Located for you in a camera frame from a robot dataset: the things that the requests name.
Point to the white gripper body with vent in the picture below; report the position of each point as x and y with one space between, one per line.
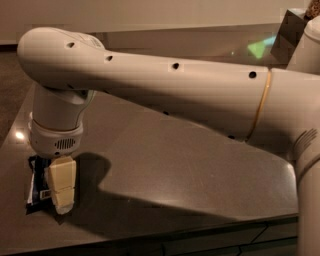
55 141

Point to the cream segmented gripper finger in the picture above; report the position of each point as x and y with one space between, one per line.
61 177

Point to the blue rxbar blueberry wrapper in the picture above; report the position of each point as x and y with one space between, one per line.
39 195

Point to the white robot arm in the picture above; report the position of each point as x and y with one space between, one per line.
276 110

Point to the dark box in background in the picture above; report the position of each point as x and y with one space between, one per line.
289 34

